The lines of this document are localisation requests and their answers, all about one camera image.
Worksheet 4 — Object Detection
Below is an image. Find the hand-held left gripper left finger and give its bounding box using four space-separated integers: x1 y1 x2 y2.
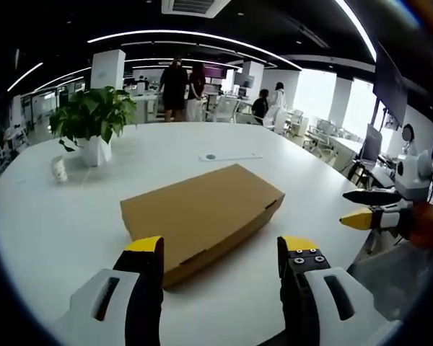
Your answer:
56 235 165 346

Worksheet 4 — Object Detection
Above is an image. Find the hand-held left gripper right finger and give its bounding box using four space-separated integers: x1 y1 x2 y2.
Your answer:
276 235 405 346

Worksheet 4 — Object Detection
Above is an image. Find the brown cardboard shoe box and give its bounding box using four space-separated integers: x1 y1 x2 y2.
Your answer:
120 163 286 288

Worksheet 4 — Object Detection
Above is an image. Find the black monitor on stand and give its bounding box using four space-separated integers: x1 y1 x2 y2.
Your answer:
359 123 383 164

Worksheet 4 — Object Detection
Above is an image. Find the white office chair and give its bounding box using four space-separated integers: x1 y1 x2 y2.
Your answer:
214 97 241 123
307 118 341 152

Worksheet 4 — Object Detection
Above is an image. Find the white paper cup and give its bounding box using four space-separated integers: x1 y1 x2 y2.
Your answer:
51 155 69 184

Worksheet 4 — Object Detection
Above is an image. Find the potted green plant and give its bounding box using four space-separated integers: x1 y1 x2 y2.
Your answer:
48 85 138 167

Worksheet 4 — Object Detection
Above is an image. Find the ceiling air vent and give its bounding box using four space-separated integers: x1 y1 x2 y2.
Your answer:
160 0 232 19

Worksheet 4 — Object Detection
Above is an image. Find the black wall screen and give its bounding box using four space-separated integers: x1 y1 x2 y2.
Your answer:
372 39 409 125

